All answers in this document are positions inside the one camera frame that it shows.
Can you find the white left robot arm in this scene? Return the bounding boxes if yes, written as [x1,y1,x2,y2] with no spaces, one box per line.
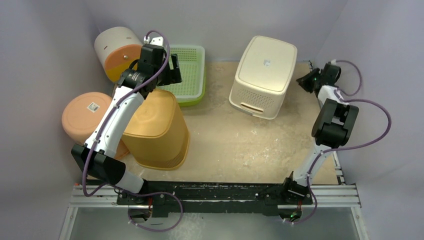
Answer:
[71,44,182,205]

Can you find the cream perforated storage basket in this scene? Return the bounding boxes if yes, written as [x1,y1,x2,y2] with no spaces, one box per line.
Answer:
[228,35,298,120]

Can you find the peach round plastic bucket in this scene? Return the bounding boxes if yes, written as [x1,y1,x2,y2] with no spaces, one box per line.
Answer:
[61,92,112,145]

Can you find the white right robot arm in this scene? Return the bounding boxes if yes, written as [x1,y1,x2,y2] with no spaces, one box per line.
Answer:
[280,62,359,204]

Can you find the white orange cylindrical bin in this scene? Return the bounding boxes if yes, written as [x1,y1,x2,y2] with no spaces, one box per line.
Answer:
[94,26,142,84]

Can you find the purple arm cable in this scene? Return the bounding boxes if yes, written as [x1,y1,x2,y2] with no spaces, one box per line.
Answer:
[81,29,184,233]
[282,59,393,226]

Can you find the green plastic outer tray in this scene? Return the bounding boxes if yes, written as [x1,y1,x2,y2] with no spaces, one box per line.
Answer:
[174,66,207,107]

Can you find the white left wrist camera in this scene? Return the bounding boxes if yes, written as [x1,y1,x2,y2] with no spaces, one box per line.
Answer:
[143,36,167,48]

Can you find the yellow perforated plastic basket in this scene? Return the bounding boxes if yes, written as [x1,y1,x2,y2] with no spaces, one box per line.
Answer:
[121,88,190,171]

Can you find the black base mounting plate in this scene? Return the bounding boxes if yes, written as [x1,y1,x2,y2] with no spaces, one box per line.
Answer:
[117,179,313,218]

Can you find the aluminium frame rails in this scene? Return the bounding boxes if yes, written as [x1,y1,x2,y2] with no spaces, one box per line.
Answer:
[58,61,369,240]

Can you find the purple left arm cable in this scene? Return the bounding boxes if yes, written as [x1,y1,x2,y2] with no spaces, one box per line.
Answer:
[81,29,184,233]

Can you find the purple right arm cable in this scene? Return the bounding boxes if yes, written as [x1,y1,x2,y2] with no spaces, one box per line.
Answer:
[282,59,393,226]

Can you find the white perforated strainer tray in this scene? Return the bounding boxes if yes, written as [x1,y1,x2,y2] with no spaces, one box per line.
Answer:
[158,44,206,103]

